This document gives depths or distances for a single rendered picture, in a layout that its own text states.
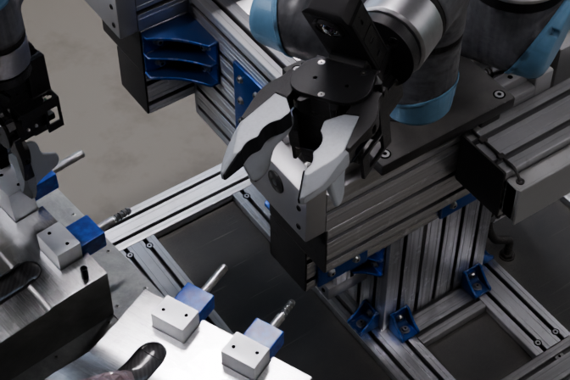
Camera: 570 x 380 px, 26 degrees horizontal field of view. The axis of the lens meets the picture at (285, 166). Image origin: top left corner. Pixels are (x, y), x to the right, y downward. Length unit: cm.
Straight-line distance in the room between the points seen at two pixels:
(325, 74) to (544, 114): 76
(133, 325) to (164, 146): 144
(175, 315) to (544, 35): 58
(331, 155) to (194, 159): 204
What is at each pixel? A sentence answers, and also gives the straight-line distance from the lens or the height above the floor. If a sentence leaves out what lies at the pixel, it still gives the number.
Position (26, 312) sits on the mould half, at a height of 89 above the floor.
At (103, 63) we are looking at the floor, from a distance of 326.
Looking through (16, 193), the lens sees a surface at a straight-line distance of 168.
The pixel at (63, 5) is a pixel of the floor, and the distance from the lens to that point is 346.
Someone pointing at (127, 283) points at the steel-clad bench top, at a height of 80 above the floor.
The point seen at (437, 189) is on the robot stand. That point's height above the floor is 87.
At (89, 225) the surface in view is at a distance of 167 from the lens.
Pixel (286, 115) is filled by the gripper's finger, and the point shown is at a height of 146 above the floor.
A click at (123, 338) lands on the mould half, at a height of 86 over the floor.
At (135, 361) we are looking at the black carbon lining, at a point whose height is 85.
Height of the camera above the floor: 216
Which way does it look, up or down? 47 degrees down
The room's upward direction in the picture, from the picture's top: straight up
